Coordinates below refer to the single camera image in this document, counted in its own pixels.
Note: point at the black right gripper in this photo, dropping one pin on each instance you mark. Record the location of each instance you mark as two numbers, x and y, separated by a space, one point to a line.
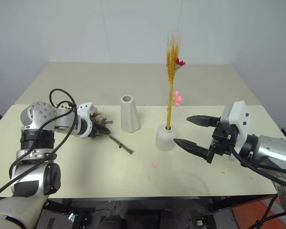
225 139

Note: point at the short white vase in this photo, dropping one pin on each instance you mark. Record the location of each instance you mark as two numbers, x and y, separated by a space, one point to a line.
165 140

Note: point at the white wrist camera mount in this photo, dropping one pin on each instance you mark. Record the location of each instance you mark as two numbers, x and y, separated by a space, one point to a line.
239 119
84 112

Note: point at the small pink petal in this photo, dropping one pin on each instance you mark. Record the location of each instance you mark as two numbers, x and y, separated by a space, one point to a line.
154 164

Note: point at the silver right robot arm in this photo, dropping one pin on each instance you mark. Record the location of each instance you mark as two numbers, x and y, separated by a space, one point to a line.
271 152

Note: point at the yellow wheat flower bouquet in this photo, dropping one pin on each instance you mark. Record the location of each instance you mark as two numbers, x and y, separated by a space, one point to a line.
172 71

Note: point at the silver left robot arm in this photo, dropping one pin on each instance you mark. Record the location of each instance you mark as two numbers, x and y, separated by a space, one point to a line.
38 114

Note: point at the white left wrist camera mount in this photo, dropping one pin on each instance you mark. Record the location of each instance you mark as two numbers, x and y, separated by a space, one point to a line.
84 112

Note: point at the dried brown flower bouquet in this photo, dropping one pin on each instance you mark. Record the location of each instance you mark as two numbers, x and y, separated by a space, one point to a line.
102 121

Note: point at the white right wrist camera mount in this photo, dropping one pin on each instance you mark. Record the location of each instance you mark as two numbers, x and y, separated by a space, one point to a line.
239 119

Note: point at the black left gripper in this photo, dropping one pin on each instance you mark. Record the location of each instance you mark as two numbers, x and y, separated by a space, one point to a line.
93 131

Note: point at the tall white vase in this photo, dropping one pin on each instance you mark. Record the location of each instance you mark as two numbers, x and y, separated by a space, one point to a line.
129 114

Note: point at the black table frame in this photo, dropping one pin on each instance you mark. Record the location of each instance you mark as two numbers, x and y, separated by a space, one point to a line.
133 201

